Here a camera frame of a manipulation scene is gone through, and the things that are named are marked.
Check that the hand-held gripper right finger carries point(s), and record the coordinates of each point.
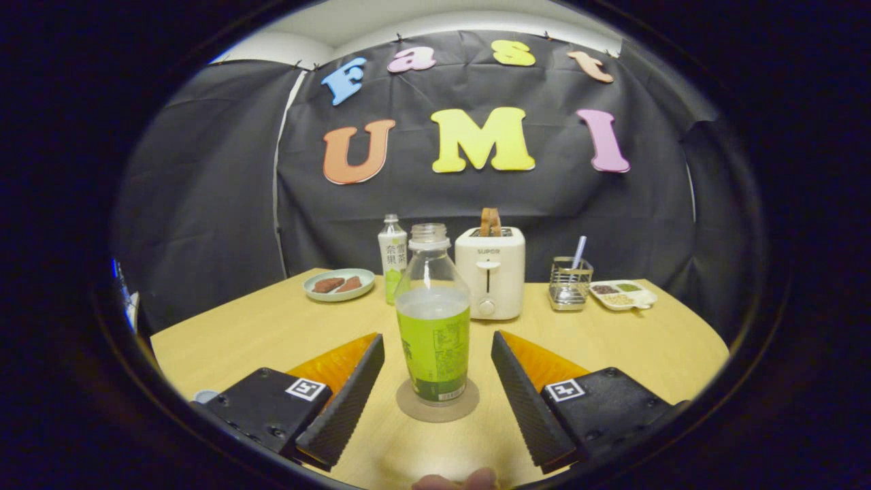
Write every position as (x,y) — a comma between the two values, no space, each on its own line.
(527,408)

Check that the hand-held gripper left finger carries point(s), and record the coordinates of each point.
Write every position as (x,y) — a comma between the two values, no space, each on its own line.
(347,408)

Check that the round brown coaster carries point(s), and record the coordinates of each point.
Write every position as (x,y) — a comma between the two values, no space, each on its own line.
(408,410)

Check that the clear juice bottle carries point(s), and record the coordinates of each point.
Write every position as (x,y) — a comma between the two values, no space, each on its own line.
(433,340)

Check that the white cup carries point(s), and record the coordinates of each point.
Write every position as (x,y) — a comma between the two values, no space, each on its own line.
(205,395)

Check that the capped white green bottle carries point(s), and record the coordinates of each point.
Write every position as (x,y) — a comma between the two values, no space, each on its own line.
(392,255)

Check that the wooden table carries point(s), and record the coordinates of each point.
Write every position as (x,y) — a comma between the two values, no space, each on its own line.
(612,354)

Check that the pale green plate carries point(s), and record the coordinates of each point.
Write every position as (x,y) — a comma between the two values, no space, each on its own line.
(340,297)

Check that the brown food piece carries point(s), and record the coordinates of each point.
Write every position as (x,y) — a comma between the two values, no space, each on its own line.
(328,285)
(350,284)

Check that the white toaster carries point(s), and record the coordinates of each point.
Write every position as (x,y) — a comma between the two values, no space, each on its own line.
(490,279)

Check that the white divided dish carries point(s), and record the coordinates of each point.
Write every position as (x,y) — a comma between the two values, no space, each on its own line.
(622,299)

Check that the pale straw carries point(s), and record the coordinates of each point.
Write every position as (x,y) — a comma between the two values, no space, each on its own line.
(579,250)

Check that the toasted bread slice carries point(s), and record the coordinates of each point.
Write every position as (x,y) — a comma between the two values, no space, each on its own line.
(485,223)

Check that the blue white clutter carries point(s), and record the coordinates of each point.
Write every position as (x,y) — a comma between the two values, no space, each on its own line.
(126,289)

